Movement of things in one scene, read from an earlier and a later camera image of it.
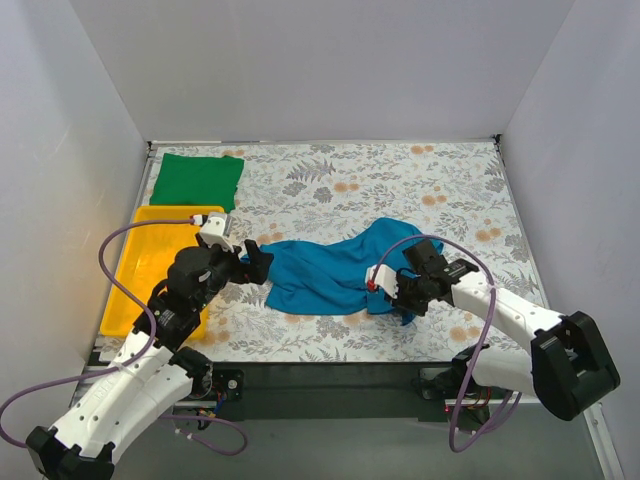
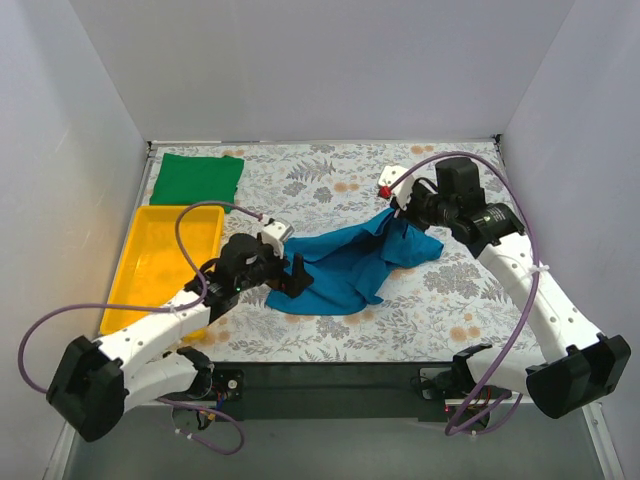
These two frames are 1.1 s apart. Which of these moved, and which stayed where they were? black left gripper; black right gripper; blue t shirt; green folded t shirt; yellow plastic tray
Moved: black right gripper; black left gripper; blue t shirt
Stayed: green folded t shirt; yellow plastic tray
